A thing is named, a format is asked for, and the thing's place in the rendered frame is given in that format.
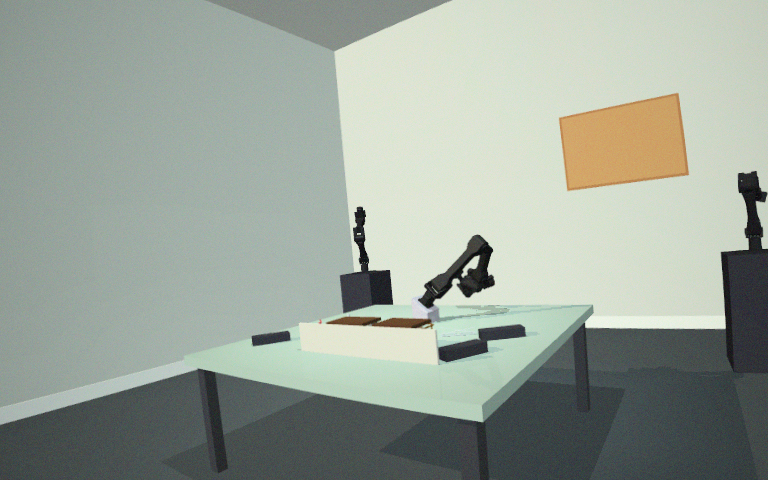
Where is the beige flat panel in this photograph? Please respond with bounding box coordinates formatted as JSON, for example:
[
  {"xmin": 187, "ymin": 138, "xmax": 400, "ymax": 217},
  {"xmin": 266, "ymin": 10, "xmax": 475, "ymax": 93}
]
[{"xmin": 299, "ymin": 323, "xmax": 439, "ymax": 365}]

